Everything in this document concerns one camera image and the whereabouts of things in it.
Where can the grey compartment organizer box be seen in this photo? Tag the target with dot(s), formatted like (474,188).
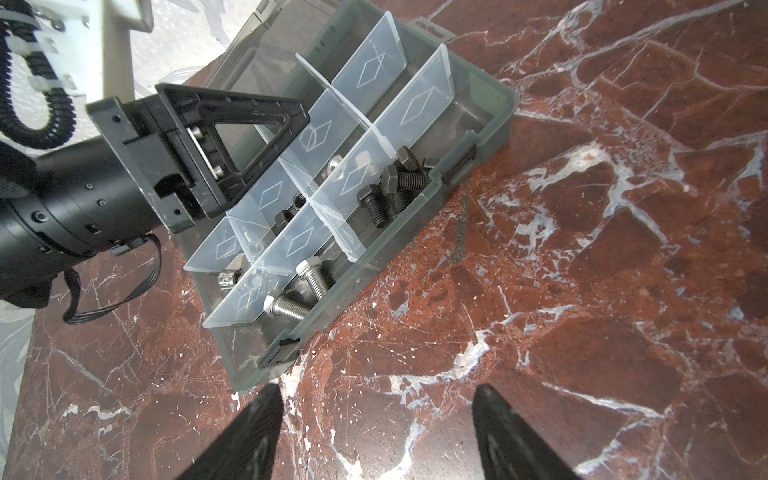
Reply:
(371,84)

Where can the dark hex nut lower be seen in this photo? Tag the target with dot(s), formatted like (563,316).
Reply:
(298,201)

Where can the silver wing nut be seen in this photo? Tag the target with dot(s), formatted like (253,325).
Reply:
(231,274)

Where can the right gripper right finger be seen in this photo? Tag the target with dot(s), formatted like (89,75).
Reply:
(509,447)

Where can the black hex bolt top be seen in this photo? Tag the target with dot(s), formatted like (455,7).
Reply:
(371,198)

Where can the silver hex bolt bottom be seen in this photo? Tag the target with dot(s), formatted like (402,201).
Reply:
(278,304)

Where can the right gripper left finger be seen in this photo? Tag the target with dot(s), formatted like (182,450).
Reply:
(246,449)

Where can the dark hex nut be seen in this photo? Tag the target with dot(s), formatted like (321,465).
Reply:
(298,201)
(282,219)

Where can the silver hex bolt left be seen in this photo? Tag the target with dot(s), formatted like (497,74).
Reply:
(311,271)

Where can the silver hex bolt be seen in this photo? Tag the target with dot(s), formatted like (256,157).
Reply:
(311,271)
(278,304)

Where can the black hex bolt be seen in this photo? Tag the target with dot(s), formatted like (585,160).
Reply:
(371,198)
(406,161)
(401,200)
(393,180)

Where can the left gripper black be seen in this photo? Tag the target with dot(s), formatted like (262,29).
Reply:
(154,161)

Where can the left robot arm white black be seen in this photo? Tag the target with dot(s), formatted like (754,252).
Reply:
(58,57)

